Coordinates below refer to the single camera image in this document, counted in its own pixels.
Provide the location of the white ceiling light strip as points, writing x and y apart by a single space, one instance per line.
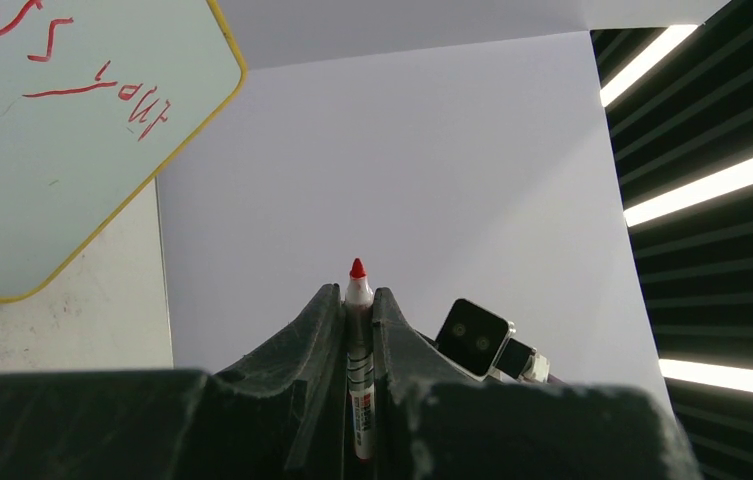
649 57
721 183
733 378

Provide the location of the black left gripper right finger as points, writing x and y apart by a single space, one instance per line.
434 422

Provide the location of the red white marker pen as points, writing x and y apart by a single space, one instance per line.
358 309

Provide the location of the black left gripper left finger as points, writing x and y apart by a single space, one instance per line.
277 413

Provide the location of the yellow framed whiteboard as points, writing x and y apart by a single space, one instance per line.
96 97

